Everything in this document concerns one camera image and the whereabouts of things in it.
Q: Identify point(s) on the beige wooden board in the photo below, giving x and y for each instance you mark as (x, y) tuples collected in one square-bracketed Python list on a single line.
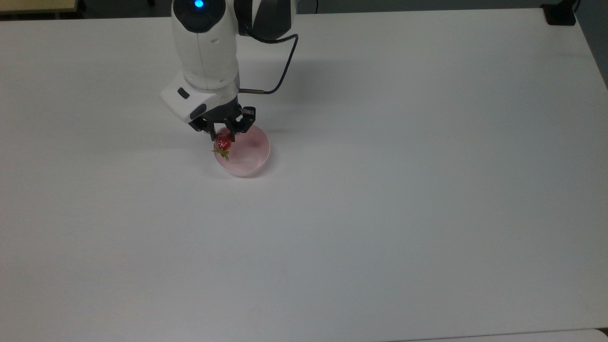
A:
[(38, 4)]

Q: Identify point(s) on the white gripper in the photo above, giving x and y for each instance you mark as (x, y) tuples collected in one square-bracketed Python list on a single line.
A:
[(199, 102)]

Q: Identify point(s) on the pink plastic bowl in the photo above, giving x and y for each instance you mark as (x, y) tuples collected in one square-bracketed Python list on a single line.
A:
[(251, 153)]

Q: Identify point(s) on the red strawberry with green leaves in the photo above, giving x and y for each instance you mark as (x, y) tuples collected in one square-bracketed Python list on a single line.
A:
[(223, 141)]

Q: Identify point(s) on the black clamp camera stand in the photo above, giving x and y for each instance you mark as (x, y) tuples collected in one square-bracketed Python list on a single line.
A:
[(560, 14)]

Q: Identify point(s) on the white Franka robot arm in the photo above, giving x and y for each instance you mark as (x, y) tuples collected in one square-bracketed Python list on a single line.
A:
[(205, 52)]

